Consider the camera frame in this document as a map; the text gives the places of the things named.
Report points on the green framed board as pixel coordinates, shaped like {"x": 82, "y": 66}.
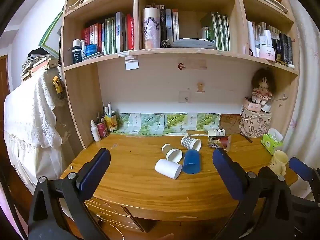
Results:
{"x": 51, "y": 37}

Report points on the white ink-print paper cup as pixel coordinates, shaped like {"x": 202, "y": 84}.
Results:
{"x": 216, "y": 132}

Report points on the row of red and green books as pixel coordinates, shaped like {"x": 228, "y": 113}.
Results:
{"x": 112, "y": 33}

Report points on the wooden desk drawer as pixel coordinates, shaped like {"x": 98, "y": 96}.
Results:
{"x": 110, "y": 211}

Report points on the white paper note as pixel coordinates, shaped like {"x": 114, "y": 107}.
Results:
{"x": 131, "y": 63}

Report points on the brown-haired doll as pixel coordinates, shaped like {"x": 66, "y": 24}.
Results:
{"x": 262, "y": 85}

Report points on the tall white bottle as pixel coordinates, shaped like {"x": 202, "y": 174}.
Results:
{"x": 250, "y": 37}

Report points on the checkered paper cup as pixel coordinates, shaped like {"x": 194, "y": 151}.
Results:
{"x": 190, "y": 142}

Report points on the yellow hanging toy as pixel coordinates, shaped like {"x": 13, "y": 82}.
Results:
{"x": 57, "y": 83}

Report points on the blue plastic cup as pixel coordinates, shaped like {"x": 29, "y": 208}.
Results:
{"x": 192, "y": 161}

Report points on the brown paper cup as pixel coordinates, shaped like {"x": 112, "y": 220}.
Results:
{"x": 172, "y": 153}

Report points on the plain white paper cup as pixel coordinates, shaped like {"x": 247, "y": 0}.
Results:
{"x": 167, "y": 168}

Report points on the row of black bottles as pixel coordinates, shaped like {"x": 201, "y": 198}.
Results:
{"x": 285, "y": 47}

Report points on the dark blue bottle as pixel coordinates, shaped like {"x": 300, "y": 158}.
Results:
{"x": 76, "y": 53}

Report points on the pile of old books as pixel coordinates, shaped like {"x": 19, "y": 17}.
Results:
{"x": 37, "y": 65}

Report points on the pale square sticker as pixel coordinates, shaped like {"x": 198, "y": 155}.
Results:
{"x": 185, "y": 97}

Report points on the white spray bottle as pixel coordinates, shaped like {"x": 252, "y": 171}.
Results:
{"x": 95, "y": 132}

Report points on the pink white lotion bottle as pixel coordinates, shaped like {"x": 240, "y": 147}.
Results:
{"x": 267, "y": 47}

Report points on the row of grape print cards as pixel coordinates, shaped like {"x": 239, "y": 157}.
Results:
{"x": 160, "y": 122}

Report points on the row of black and white books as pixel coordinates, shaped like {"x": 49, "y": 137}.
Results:
{"x": 169, "y": 23}

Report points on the small white bottle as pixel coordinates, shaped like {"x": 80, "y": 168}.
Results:
{"x": 83, "y": 48}

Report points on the brown drawing card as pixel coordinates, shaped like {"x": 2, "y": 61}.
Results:
{"x": 230, "y": 123}

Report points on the white lace cloth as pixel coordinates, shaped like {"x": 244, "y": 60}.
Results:
{"x": 30, "y": 115}

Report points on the pale yellow mug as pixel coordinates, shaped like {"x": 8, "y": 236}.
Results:
{"x": 278, "y": 161}

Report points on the floral white curtain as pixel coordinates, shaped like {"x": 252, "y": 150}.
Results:
{"x": 303, "y": 92}

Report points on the floral white tube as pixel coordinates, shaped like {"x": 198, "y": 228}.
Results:
{"x": 151, "y": 28}

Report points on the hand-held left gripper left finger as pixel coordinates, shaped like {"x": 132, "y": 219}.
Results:
{"x": 93, "y": 172}

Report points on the blue jar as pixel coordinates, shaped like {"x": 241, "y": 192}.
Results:
{"x": 91, "y": 50}

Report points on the wooden bookshelf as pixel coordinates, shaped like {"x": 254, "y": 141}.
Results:
{"x": 82, "y": 100}

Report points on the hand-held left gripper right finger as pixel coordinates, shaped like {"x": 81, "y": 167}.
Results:
{"x": 228, "y": 175}

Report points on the green tissue packet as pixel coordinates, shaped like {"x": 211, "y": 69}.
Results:
{"x": 271, "y": 142}

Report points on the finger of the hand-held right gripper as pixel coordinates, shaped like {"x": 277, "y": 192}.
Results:
{"x": 301, "y": 166}

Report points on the brown pencil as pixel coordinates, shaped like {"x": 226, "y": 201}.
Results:
{"x": 246, "y": 137}

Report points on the pink box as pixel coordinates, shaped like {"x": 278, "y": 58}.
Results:
{"x": 252, "y": 106}

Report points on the row of white spine books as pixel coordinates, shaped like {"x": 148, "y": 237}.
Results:
{"x": 268, "y": 28}

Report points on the bear sticker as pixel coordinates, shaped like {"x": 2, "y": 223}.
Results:
{"x": 200, "y": 87}

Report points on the grey zip case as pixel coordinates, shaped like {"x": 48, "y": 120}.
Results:
{"x": 193, "y": 43}

